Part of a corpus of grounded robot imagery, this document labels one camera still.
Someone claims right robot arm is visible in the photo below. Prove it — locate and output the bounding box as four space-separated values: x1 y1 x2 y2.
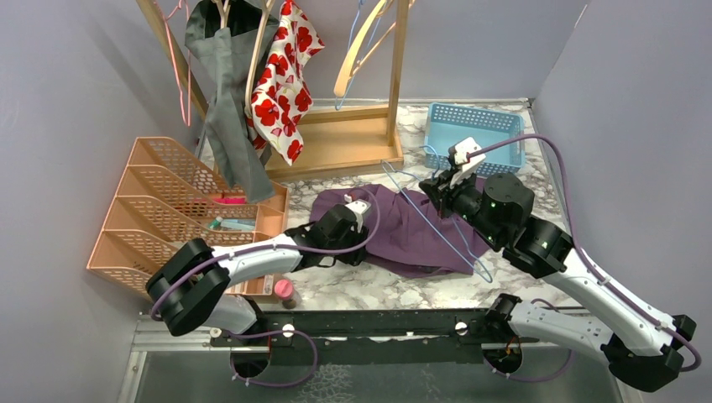
419 170 696 392

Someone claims grey skirt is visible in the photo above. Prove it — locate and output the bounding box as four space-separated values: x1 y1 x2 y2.
185 1 279 203

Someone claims wooden clothes rack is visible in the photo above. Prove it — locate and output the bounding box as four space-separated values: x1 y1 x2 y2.
136 1 404 181

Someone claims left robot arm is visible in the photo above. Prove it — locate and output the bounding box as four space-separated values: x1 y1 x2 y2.
145 200 377 345

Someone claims peach compartment tray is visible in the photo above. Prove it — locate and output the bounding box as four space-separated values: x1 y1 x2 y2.
210 184 289 302

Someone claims pink wire hanger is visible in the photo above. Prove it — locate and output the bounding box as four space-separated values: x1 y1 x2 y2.
153 0 193 128

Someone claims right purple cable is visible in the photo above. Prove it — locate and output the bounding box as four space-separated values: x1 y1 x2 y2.
467 133 703 385

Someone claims peach plastic file organizer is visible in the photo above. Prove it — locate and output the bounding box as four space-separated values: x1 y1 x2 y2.
87 137 247 298

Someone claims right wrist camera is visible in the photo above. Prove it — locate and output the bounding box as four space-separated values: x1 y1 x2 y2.
448 137 485 189

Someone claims pink capped bottle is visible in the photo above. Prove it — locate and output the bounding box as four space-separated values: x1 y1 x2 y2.
274 278 300 310

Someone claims purple cloth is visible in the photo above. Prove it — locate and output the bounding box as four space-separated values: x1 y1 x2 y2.
309 176 494 280

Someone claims blue wire hanger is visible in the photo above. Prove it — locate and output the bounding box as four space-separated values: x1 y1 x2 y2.
333 1 392 111
380 160 494 284

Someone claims wooden hanger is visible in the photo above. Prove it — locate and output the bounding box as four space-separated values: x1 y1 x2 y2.
333 1 416 100
244 0 276 114
212 0 232 29

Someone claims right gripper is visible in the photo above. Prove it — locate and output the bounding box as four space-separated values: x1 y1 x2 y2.
421 165 505 246

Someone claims red poppy print cloth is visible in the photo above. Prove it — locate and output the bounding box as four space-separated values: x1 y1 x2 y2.
246 1 325 165

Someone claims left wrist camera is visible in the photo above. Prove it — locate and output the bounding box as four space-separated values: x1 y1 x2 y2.
343 194 371 233

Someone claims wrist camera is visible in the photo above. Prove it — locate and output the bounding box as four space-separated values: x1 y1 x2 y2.
448 137 485 189
343 194 371 233

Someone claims blue plastic basket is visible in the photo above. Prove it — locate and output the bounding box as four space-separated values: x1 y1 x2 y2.
424 102 526 178

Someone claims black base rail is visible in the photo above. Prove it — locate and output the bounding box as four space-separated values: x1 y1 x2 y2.
210 308 513 366

